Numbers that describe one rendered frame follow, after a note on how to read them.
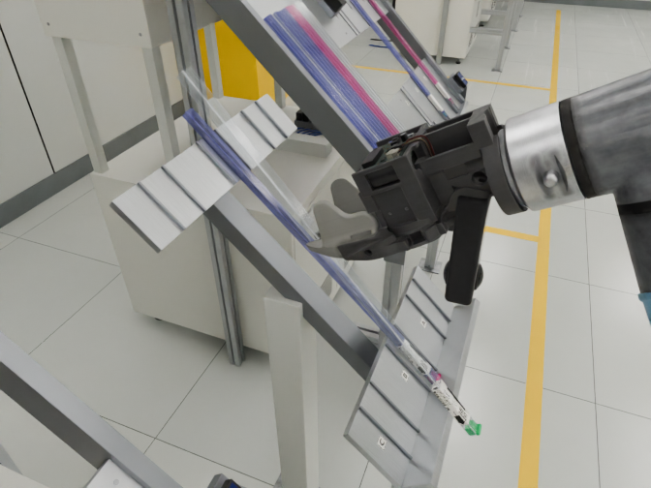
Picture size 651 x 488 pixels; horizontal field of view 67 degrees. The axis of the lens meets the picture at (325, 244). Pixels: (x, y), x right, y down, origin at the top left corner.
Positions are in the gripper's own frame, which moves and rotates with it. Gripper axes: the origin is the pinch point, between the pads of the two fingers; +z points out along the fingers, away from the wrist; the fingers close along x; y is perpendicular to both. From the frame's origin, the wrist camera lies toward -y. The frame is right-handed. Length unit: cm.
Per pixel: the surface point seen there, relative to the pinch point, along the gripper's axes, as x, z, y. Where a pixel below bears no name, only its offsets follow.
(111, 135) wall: -160, 216, 26
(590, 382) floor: -89, 4, -116
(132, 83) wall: -185, 205, 45
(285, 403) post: -7.8, 31.3, -31.3
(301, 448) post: -8, 35, -43
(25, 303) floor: -46, 175, -13
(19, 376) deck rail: 21.6, 21.8, 5.5
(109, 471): 22.3, 19.9, -6.9
